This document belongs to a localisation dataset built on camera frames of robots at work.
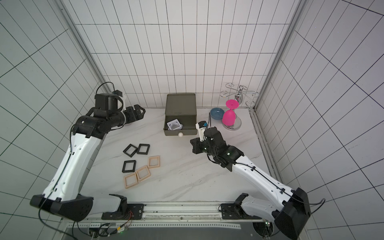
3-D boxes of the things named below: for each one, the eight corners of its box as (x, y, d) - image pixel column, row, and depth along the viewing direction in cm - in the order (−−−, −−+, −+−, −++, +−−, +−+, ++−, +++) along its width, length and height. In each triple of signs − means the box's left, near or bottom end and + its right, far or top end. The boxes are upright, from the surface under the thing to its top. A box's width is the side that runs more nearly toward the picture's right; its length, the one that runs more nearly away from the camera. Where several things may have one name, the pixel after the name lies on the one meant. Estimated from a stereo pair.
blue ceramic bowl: (210, 119, 114) (211, 116, 111) (209, 110, 120) (210, 107, 117) (224, 119, 114) (225, 116, 111) (222, 110, 120) (223, 107, 117)
